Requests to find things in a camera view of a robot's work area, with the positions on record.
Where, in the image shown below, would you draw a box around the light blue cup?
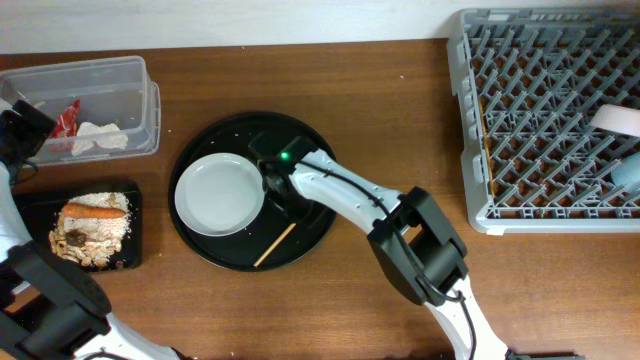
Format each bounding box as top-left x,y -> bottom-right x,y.
611,152 -> 640,192

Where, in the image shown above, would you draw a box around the wooden chopstick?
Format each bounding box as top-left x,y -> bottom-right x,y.
478,98 -> 495,200
253,223 -> 297,268

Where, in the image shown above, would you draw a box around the white bowl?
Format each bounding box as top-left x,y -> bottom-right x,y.
589,104 -> 640,137

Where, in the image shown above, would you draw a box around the round black serving tray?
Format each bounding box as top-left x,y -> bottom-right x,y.
168,112 -> 336,272

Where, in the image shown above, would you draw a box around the black rectangular tray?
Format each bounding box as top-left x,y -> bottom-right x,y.
15,181 -> 142,273

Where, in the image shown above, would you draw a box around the orange carrot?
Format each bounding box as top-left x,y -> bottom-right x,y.
62,203 -> 126,219

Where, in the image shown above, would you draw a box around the grey-white plate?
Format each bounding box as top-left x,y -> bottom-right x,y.
174,153 -> 265,237

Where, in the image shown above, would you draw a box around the red snack wrapper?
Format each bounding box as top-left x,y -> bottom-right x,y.
51,99 -> 80,139

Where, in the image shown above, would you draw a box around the grey dishwasher rack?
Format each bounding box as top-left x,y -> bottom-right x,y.
447,8 -> 639,235

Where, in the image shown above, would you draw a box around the brown food lump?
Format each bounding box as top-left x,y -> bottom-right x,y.
64,229 -> 88,248

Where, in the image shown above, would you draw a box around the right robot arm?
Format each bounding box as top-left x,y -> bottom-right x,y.
249,136 -> 520,360

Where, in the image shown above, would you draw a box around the rice and peanut scraps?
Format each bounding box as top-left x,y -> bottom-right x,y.
48,192 -> 132,270

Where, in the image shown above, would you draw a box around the clear plastic bin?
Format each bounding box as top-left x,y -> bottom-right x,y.
1,56 -> 161,166

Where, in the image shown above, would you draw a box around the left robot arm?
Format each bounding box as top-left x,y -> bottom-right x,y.
1,100 -> 184,360

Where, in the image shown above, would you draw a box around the white tissue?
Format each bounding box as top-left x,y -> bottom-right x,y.
71,122 -> 128,156

